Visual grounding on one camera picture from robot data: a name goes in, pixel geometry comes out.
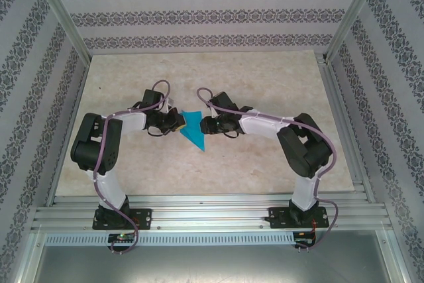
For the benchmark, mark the blue cloth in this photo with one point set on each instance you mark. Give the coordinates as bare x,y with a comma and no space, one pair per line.
193,127

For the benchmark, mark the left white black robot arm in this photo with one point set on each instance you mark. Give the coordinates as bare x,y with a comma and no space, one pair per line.
130,120

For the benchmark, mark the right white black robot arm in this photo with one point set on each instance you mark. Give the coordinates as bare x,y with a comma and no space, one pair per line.
261,124

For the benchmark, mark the grey metal sheet panel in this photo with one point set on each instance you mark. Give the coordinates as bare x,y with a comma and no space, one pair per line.
212,263

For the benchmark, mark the left small circuit board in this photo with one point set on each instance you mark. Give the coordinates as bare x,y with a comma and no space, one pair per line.
121,237

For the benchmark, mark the small circuit board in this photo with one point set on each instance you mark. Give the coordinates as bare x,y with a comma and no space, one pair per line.
121,237
303,239

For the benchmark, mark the right small circuit board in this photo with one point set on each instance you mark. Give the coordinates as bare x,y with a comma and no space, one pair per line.
303,239

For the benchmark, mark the long aluminium base rail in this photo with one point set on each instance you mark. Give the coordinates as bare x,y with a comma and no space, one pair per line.
208,213

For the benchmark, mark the aluminium side rail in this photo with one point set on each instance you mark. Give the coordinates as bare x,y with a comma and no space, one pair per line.
77,97
336,97

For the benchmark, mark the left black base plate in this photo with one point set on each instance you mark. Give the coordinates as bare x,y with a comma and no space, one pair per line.
145,218

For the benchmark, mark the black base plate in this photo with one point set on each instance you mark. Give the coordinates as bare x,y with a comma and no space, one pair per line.
145,218
276,218

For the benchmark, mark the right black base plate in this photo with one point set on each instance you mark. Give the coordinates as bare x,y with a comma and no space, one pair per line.
276,218

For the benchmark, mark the aluminium frame post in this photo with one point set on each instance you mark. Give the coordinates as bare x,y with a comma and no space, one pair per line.
356,8
58,8

